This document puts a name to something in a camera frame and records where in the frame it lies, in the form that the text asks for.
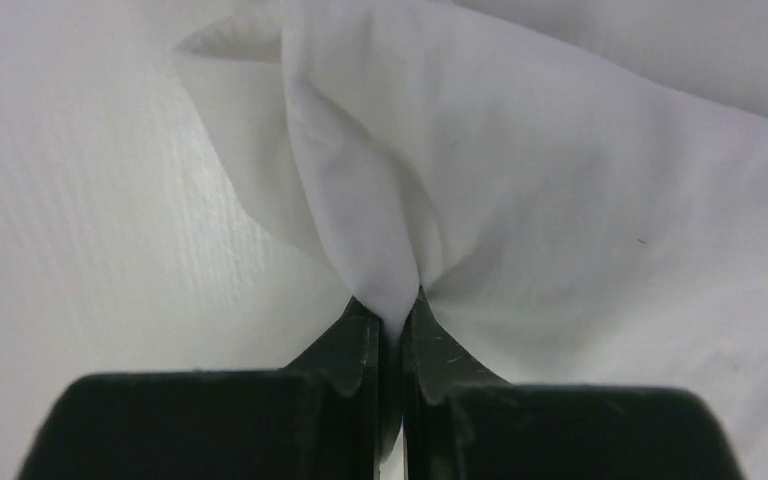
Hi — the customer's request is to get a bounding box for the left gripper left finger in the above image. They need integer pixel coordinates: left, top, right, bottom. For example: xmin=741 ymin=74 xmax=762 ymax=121
xmin=19 ymin=300 xmax=382 ymax=479

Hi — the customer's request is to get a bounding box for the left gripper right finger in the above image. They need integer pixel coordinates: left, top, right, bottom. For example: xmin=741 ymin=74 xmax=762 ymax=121
xmin=401 ymin=294 xmax=743 ymax=479

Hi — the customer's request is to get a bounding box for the white t shirt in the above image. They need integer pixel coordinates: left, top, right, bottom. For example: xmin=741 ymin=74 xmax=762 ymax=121
xmin=173 ymin=1 xmax=768 ymax=479

